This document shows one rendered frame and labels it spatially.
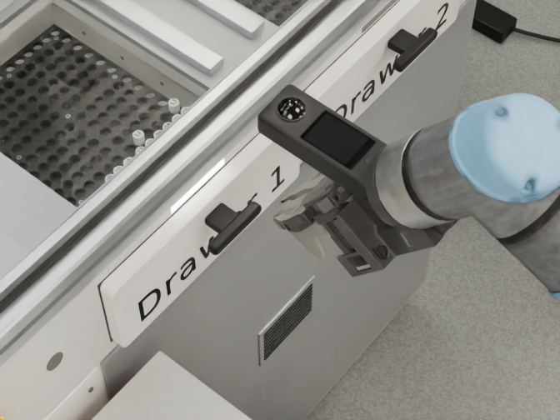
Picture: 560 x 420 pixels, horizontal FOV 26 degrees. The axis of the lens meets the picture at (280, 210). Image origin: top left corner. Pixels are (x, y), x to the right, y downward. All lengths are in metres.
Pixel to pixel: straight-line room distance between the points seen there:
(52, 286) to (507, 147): 0.47
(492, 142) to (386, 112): 0.73
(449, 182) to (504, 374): 1.35
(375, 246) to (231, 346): 0.58
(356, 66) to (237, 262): 0.27
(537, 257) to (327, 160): 0.20
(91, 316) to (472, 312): 1.17
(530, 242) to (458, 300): 1.39
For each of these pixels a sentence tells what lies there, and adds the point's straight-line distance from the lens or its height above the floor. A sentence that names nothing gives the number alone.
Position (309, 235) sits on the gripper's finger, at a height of 1.02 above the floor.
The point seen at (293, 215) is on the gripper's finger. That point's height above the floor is 1.07.
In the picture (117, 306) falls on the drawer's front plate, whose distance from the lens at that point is 1.20.
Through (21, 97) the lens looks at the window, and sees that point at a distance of 0.96.
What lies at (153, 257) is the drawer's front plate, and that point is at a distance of 1.20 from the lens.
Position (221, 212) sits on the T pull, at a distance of 1.24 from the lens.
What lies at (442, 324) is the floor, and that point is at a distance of 2.23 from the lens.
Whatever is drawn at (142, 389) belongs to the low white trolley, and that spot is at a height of 0.76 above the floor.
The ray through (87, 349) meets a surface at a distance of 1.24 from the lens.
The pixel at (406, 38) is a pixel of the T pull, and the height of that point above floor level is 0.91.
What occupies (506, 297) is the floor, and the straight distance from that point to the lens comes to 2.28.
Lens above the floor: 1.92
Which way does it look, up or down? 55 degrees down
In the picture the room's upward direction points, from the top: straight up
